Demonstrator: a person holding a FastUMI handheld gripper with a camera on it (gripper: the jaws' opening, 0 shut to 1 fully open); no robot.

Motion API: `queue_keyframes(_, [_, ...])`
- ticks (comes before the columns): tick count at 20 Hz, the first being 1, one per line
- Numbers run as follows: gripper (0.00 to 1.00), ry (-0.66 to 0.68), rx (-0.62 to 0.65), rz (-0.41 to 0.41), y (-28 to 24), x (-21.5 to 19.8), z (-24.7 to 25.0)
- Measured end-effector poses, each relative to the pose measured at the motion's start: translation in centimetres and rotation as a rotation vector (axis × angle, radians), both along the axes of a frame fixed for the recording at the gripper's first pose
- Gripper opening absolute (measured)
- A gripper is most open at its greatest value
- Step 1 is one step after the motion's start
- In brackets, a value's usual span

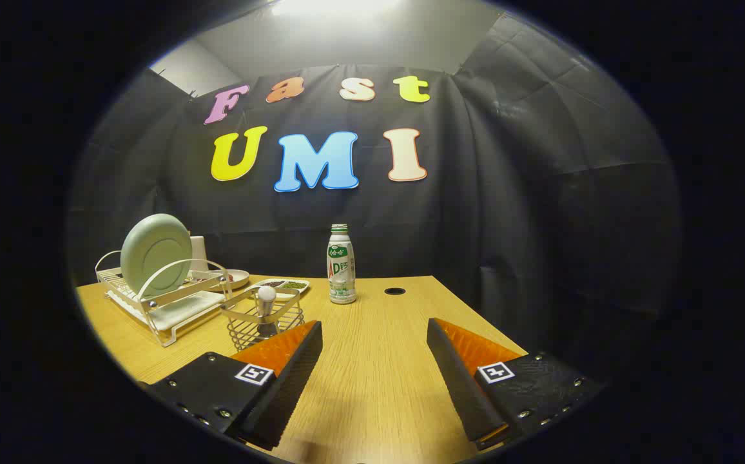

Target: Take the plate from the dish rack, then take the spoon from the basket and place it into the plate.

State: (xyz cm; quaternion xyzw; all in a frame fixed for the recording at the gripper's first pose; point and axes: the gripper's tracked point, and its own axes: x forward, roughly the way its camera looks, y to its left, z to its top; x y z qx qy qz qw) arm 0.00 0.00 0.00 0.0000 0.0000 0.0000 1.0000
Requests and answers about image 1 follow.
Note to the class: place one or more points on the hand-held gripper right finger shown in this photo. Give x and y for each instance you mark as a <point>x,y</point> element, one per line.
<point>463,386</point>

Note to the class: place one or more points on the white green drink bottle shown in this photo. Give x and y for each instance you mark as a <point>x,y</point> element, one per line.
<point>341,270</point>

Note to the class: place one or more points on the white divided snack tray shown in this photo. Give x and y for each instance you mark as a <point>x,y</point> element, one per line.
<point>285,285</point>

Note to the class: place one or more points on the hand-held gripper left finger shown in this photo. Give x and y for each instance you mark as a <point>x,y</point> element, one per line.
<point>289,386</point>

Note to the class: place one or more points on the white toaster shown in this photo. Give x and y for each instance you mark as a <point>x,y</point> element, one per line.
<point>199,254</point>

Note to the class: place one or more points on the pale green plate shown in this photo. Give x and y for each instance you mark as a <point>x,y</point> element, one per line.
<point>153,254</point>

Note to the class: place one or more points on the small white plate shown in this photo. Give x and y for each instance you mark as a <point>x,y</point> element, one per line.
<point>238,280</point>

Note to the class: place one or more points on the white spoon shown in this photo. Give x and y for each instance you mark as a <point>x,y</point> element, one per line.
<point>266,293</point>

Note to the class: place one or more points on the ceiling light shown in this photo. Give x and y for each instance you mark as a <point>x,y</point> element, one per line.
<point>334,5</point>

